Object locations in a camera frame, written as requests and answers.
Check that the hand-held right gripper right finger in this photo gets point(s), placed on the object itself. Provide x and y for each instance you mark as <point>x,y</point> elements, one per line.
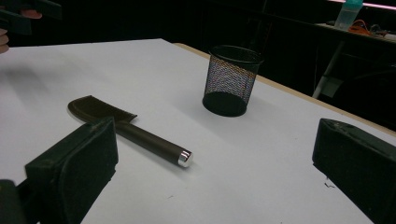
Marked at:
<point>358,161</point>

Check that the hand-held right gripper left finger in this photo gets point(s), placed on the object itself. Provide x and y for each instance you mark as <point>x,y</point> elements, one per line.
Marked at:
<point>77,168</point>

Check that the black mesh pen holder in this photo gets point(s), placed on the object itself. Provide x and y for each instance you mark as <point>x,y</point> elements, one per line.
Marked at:
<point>225,104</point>

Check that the desk with white legs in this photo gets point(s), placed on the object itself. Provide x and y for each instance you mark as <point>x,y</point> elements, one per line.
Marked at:
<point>330,71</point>

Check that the white board table cover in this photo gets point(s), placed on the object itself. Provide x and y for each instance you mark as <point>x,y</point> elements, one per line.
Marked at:
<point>155,74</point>

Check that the clear bottle with teal cap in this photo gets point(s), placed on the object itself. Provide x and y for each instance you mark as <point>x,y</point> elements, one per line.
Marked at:
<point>347,15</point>

